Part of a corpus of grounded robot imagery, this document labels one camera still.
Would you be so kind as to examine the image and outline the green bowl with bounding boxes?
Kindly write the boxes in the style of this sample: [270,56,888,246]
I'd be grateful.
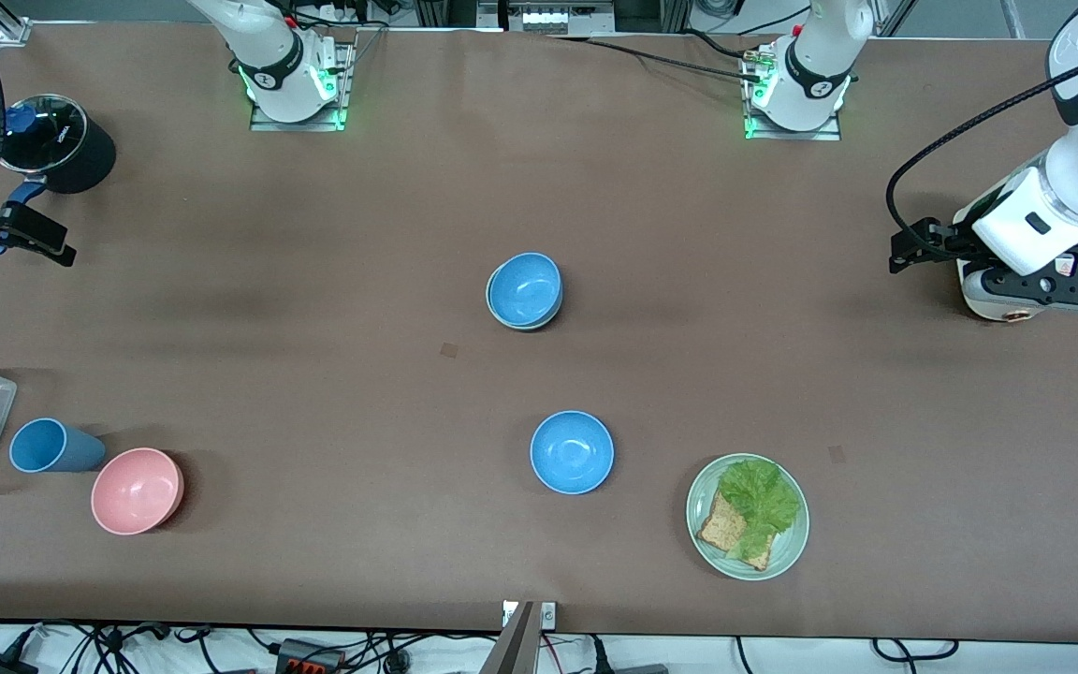
[486,276,564,332]

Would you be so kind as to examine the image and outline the blue bowl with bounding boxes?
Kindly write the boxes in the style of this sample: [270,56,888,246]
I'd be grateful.
[488,252,563,327]
[530,410,616,495]

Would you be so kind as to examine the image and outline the pink bowl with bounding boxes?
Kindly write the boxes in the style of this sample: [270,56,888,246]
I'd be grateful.
[91,447,186,536]

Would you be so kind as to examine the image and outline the glass pot lid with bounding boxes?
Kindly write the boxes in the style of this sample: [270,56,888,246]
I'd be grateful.
[0,94,89,175]

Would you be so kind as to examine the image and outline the blue cup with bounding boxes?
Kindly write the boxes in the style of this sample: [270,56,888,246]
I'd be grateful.
[9,418,109,475]

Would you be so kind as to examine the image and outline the green lettuce leaf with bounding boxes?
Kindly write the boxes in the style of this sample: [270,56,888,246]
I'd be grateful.
[718,458,802,562]

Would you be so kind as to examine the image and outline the light green plate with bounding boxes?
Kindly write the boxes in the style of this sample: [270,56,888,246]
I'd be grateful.
[685,453,811,582]

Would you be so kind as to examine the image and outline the brown bread slice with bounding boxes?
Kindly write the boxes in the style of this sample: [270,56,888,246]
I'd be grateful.
[695,491,773,573]

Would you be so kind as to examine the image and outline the black and red power strip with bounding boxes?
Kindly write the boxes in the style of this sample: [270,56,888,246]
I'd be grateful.
[275,638,345,674]

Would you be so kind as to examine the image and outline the grey electronics box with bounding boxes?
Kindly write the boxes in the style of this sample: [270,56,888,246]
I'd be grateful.
[502,0,617,35]

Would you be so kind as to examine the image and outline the black pot with blue handle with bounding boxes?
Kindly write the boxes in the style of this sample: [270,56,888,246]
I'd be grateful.
[0,94,119,256]

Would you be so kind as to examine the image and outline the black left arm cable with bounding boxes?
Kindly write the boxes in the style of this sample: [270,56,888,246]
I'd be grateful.
[885,42,1078,252]

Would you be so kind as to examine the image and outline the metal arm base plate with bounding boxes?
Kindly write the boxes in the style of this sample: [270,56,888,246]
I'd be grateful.
[743,42,844,142]
[249,37,355,132]

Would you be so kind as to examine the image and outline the thin black cable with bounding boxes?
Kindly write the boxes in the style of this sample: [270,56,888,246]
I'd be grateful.
[679,28,765,65]

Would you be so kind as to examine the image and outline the black looped floor cable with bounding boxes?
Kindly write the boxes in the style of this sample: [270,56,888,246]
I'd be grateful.
[870,637,961,664]

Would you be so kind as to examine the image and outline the black braided cable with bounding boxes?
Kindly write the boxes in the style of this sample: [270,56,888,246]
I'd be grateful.
[546,34,763,83]

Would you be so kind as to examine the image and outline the white table clamp bracket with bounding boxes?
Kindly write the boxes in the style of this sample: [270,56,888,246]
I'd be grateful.
[502,601,559,628]

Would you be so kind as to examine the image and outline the grey camera stand pole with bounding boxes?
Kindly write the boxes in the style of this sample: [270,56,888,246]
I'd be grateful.
[480,601,540,674]

